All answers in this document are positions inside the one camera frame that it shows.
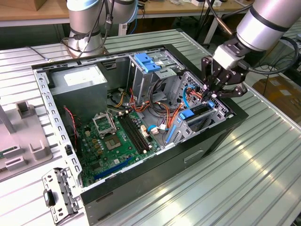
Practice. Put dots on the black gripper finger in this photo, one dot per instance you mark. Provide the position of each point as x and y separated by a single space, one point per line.
235 91
208 70

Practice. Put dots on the hard disk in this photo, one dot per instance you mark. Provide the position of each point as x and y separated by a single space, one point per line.
187 115

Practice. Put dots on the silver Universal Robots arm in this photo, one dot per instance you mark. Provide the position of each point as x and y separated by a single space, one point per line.
263 28

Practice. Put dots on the grey metal disk bay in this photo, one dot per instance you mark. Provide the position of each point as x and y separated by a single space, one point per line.
183 131

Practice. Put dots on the large labelled cardboard box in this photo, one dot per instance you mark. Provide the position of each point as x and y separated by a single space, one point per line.
282 94

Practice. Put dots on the black tripod stand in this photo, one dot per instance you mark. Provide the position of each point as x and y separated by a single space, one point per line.
207 14

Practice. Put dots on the blue plastic drive latch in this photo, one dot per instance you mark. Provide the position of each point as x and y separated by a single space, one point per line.
145 63

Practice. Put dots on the grey optical drive cage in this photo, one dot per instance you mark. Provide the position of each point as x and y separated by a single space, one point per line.
141 82

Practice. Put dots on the small white box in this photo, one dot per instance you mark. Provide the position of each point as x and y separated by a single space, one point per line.
197 2

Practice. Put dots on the long wooden desk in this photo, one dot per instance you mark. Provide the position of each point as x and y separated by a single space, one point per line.
169 9

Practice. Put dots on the black RAM slot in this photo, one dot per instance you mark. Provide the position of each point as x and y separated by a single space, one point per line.
131 134
138 131

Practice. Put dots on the green motherboard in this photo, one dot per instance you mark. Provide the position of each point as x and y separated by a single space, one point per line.
128 143

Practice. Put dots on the CPU socket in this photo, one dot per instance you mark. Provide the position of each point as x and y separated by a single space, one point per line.
112 142

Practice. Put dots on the black open PC case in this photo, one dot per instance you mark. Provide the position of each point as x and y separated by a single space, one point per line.
152 179

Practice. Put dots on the grey power supply unit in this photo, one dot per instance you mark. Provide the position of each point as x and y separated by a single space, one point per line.
80 99

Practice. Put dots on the blue expansion slot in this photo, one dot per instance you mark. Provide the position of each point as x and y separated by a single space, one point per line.
113 169

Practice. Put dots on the black case fan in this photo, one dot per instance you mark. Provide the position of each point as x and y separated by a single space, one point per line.
70 131

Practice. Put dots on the grey parts rack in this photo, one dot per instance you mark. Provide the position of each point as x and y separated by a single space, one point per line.
23 131

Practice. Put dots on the black plastic latch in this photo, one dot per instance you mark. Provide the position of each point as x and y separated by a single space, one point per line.
49 198

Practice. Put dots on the green RAM stick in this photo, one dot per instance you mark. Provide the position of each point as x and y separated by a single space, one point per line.
2 154

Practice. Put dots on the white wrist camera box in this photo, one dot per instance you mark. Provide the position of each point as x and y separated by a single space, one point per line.
225 58

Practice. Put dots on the square brown base plate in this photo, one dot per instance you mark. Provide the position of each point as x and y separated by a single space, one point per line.
104 50

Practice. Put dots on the metal expansion bracket retainer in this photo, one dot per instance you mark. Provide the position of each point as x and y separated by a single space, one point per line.
63 188

